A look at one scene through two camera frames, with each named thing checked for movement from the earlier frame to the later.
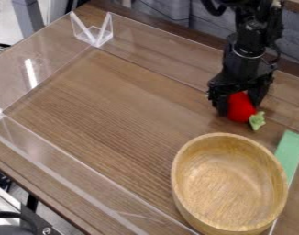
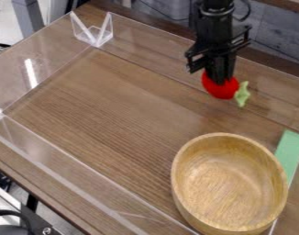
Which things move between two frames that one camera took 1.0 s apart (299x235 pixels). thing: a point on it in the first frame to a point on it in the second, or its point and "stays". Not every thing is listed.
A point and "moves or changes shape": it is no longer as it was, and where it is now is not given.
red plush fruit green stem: (242, 110) moves or changes shape
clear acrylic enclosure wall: (98, 96) stays
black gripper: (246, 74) to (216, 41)
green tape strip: (290, 151) stays
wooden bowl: (230, 184) stays
